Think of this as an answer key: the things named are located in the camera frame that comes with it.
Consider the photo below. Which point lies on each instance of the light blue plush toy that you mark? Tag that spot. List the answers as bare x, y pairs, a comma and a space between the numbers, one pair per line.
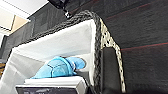
60, 67

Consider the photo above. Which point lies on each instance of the white box with dark picture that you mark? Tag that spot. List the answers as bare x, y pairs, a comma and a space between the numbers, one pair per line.
53, 85

